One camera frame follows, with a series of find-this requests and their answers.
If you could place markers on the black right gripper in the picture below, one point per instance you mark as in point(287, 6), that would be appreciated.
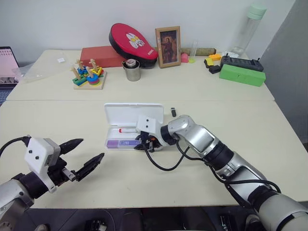
point(150, 142)

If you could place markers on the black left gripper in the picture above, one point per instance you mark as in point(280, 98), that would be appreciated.
point(59, 172)

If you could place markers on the red marker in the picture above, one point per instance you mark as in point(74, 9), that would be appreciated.
point(127, 130)

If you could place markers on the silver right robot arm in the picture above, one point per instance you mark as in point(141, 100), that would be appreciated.
point(204, 138)

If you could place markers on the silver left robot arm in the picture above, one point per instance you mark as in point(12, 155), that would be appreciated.
point(10, 192)

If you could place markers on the white pencil case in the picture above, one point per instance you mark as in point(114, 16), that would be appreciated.
point(125, 115)

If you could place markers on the metal cup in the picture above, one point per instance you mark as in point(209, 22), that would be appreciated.
point(132, 73)

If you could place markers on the wooden shape stacking toy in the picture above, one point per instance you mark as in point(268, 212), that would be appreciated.
point(89, 78)

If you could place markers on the tape roll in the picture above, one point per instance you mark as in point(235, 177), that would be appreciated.
point(130, 62)

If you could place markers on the small pink cup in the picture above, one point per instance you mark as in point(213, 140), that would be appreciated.
point(184, 58)

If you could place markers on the red rectangular box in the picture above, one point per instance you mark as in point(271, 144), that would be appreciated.
point(96, 56)

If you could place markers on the clear plastic bag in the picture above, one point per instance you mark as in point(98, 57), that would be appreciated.
point(41, 67)

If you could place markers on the red black oval pad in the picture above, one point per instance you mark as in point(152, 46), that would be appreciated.
point(130, 41)

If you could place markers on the small black block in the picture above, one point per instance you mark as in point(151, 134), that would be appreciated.
point(214, 69)

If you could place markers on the clear tube green base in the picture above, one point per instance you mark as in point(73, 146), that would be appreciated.
point(193, 51)

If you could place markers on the yellow orange toy block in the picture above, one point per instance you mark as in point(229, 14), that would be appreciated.
point(213, 59)

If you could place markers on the brown rolled mat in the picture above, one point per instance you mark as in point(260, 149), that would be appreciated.
point(204, 50)

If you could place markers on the laptop computer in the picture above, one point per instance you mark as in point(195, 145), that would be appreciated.
point(7, 65)

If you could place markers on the green rectangular box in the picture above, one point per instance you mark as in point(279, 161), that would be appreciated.
point(241, 75)

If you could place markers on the white crumpled cloth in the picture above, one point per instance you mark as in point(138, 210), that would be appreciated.
point(229, 53)

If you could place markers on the clear bottle green lid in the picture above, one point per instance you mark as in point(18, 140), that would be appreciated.
point(250, 31)

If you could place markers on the grey partition panel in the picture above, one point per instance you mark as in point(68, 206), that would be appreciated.
point(286, 72)

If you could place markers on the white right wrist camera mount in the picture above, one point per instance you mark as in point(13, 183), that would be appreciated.
point(148, 125)

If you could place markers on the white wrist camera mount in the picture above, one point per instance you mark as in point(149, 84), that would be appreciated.
point(148, 125)
point(36, 150)

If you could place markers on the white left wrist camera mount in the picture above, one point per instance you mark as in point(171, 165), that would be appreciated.
point(36, 150)

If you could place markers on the wooden picture frame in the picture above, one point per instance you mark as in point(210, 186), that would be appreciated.
point(168, 47)

